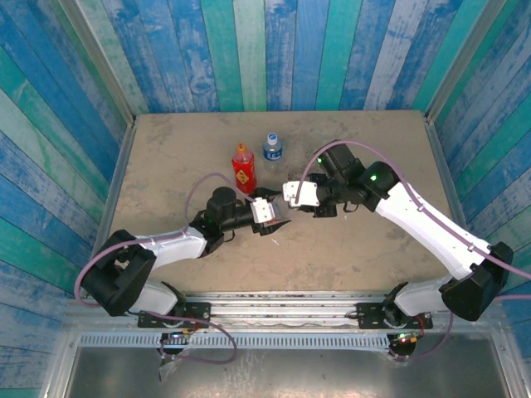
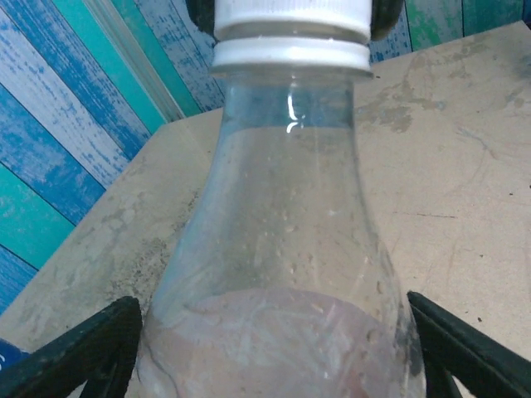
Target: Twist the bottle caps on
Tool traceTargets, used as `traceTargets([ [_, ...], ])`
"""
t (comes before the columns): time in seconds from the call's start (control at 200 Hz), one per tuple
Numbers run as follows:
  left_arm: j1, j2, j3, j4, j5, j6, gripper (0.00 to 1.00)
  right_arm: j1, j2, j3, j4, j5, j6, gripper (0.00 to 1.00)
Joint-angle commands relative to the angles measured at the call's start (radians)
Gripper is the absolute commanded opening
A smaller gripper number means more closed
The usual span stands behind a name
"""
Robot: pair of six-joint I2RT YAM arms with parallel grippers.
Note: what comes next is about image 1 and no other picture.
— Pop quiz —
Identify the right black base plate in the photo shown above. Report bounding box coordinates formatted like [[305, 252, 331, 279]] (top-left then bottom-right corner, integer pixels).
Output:
[[357, 302, 433, 331]]

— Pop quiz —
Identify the small circuit board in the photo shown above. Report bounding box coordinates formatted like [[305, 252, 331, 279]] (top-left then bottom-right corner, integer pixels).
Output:
[[161, 329, 198, 345], [389, 330, 425, 346]]

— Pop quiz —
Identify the red drink bottle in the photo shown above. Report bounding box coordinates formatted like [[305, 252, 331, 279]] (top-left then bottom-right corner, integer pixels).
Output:
[[231, 143, 257, 195]]

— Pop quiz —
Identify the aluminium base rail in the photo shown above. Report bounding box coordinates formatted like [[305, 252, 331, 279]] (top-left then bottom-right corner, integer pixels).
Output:
[[64, 292, 505, 332]]

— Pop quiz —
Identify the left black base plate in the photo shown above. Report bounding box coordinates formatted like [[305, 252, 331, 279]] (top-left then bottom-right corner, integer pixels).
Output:
[[138, 301, 212, 329]]

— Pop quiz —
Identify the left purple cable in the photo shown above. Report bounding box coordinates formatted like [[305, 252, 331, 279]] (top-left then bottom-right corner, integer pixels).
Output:
[[73, 172, 256, 366]]

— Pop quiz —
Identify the aluminium corner post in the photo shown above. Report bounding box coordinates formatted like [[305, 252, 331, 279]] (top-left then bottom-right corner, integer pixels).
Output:
[[57, 0, 138, 125], [423, 0, 505, 124]]

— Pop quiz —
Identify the right small circuit board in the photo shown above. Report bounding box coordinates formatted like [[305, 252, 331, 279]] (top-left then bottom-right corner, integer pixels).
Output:
[[389, 330, 425, 346]]

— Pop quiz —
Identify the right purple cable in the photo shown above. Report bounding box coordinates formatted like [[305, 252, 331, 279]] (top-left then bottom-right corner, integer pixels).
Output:
[[295, 139, 531, 362]]

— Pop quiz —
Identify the grey slotted cable duct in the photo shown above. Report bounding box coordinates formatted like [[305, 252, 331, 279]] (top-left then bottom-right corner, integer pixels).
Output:
[[78, 333, 391, 352]]

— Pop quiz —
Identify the purple cable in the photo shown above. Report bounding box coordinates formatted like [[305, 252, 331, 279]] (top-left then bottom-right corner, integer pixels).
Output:
[[73, 172, 256, 366], [295, 139, 531, 362]]

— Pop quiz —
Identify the metal sheet panel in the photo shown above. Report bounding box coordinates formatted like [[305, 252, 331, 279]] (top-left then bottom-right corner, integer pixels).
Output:
[[61, 346, 514, 398]]

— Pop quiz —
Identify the aluminium table side rail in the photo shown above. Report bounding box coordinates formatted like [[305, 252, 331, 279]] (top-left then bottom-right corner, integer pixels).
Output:
[[77, 118, 139, 299], [423, 114, 479, 258]]

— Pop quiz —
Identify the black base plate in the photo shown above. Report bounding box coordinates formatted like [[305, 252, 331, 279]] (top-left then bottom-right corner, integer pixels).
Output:
[[357, 302, 433, 331], [138, 301, 212, 329]]

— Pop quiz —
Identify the small water bottle blue label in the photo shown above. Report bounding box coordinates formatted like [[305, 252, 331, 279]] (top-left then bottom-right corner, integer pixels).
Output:
[[262, 132, 284, 171]]

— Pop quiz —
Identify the left small circuit board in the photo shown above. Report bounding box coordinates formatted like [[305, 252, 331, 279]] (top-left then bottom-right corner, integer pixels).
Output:
[[161, 329, 198, 345]]

